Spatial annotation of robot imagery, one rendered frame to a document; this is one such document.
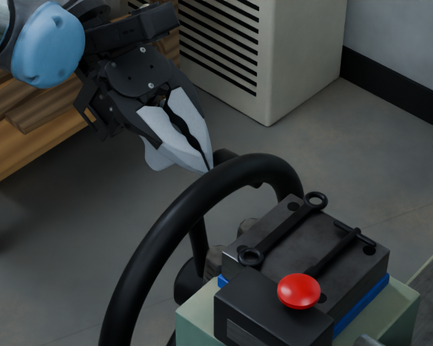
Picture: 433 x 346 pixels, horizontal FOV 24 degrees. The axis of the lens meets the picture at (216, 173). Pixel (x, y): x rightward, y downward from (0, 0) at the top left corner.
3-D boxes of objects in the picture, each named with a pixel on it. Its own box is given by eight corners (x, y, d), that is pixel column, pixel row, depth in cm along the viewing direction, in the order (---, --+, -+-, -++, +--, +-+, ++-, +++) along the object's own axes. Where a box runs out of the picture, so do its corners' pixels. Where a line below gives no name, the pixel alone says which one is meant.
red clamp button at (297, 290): (294, 273, 72) (295, 263, 71) (328, 294, 70) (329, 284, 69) (268, 297, 70) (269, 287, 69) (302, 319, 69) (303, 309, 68)
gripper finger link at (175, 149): (192, 194, 102) (136, 125, 104) (214, 167, 98) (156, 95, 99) (170, 208, 100) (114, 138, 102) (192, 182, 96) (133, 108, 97)
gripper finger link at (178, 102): (212, 180, 104) (157, 112, 105) (235, 154, 99) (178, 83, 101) (191, 194, 102) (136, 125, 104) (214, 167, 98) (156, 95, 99)
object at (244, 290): (287, 224, 83) (291, 175, 79) (399, 290, 78) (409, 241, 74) (181, 317, 76) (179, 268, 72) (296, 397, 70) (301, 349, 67)
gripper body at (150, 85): (157, 118, 107) (89, 33, 109) (187, 75, 100) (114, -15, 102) (104, 149, 103) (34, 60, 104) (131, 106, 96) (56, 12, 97)
